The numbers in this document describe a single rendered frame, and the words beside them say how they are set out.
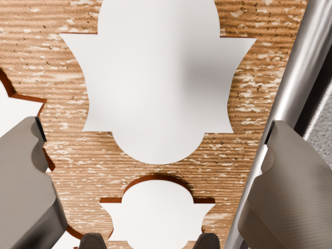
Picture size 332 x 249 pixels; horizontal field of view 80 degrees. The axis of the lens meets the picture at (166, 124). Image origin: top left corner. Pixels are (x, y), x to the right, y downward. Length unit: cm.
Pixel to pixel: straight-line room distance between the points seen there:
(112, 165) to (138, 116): 7
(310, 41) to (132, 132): 16
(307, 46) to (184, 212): 20
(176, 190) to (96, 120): 11
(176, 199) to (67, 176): 12
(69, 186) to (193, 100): 16
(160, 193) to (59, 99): 13
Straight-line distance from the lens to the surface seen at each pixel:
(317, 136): 26
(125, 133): 17
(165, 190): 22
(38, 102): 18
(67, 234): 31
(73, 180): 24
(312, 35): 20
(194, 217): 26
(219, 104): 16
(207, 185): 23
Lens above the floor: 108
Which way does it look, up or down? 58 degrees down
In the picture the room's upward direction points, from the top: 179 degrees clockwise
